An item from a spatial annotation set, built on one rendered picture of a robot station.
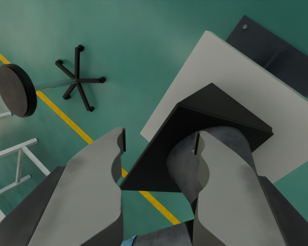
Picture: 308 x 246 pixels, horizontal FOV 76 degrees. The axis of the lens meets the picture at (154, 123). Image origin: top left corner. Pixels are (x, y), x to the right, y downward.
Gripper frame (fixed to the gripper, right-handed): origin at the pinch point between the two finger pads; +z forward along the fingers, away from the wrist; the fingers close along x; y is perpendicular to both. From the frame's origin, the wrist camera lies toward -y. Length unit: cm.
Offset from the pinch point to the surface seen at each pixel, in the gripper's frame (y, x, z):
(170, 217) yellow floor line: 144, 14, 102
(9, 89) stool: 35, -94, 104
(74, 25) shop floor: -1, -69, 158
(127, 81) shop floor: 35, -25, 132
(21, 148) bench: 126, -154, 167
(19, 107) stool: 45, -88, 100
